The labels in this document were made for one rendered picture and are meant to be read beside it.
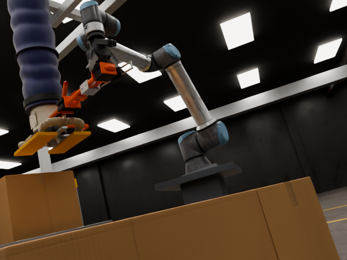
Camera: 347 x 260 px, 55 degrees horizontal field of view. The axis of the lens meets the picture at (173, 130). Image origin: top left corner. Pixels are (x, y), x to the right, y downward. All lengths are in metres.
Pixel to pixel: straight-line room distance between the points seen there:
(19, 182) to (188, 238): 1.44
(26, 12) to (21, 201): 1.05
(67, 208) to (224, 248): 1.46
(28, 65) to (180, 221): 1.57
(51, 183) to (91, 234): 1.56
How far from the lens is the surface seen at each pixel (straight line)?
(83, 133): 1.84
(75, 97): 1.65
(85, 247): 0.47
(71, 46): 4.98
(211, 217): 0.67
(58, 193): 2.04
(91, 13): 1.64
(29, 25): 2.13
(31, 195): 1.96
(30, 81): 1.98
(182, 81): 2.14
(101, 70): 1.44
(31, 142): 1.82
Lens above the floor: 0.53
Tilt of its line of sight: 14 degrees up
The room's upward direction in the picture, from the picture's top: 15 degrees counter-clockwise
